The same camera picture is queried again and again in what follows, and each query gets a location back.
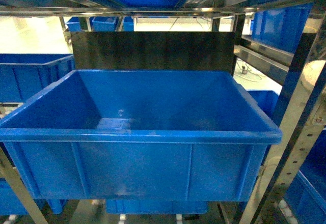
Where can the black back panel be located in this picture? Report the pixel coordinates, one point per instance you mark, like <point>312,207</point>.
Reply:
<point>195,51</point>

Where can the blue bin below target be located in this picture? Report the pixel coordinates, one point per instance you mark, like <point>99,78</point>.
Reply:
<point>139,207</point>

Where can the blue bin left neighbour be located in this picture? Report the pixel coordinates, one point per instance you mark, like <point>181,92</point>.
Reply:
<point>24,75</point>

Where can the steel side upright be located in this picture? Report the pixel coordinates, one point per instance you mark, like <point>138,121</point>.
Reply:
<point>300,114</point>

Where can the steel upper shelf rail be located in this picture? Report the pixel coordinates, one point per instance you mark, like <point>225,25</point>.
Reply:
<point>145,8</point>

